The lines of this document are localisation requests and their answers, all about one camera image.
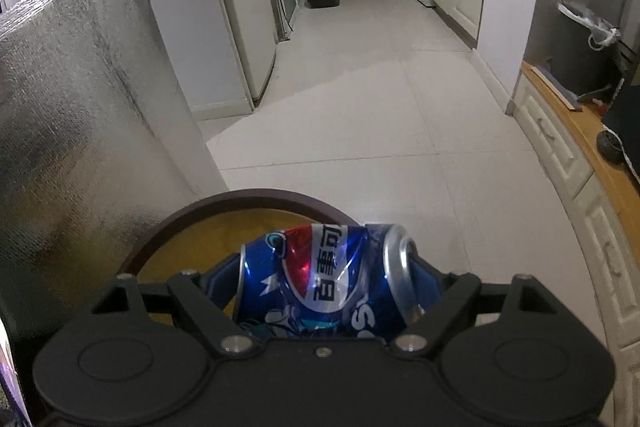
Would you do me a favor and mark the crushed blue soda can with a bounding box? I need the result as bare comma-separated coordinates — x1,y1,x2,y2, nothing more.
235,222,437,341

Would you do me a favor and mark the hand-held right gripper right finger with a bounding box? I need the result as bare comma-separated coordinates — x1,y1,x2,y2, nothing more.
387,251,551,360

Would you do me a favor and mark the white drawer cabinet wooden top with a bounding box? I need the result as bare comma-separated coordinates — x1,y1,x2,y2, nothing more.
511,61,640,427

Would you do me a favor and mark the brown ceramic mug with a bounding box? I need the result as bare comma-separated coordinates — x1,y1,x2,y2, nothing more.
122,189,362,325

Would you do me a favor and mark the grey bin with white liner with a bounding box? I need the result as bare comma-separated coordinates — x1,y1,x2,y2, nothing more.
555,0,624,102

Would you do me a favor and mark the small black round object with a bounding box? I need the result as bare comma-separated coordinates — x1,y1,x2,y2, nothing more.
596,130,627,164

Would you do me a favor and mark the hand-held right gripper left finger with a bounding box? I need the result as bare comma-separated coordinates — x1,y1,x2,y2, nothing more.
92,254,263,358

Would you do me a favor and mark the grey flat board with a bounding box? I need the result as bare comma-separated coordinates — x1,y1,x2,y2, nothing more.
531,64,584,113

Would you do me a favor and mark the white refrigerator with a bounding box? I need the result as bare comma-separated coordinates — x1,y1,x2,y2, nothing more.
201,0,279,110

